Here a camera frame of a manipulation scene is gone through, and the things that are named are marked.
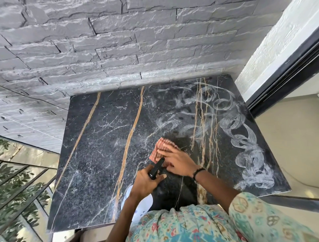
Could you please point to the person's right hand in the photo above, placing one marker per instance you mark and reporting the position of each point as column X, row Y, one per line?
column 180, row 162

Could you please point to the person's left hand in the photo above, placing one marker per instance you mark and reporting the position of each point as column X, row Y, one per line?
column 145, row 184

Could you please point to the white spray bottle black head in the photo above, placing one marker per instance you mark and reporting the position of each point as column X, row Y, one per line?
column 144, row 204

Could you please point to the brown checked cloth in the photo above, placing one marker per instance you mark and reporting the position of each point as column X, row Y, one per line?
column 162, row 144

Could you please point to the person's left forearm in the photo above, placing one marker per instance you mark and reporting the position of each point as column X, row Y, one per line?
column 122, row 222

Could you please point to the person's right forearm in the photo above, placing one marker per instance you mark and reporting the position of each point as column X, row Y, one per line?
column 219, row 189

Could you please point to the black marble table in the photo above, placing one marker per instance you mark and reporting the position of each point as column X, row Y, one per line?
column 99, row 149

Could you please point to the black metal railing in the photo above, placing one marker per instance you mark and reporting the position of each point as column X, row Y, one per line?
column 25, row 189

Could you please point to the green leafy tree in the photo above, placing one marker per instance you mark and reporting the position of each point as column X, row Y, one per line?
column 15, row 199

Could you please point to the black door frame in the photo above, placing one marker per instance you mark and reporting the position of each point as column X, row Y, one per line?
column 286, row 74

